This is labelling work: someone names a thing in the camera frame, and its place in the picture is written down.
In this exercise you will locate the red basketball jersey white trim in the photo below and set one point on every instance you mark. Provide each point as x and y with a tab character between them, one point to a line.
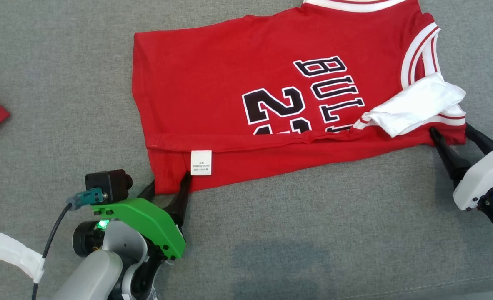
213	83

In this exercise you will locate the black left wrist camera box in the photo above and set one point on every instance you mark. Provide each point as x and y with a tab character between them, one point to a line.
108	183

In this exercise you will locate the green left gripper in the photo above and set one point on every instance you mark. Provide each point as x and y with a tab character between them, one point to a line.
146	216

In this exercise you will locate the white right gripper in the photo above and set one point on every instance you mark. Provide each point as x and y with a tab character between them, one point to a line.
481	179

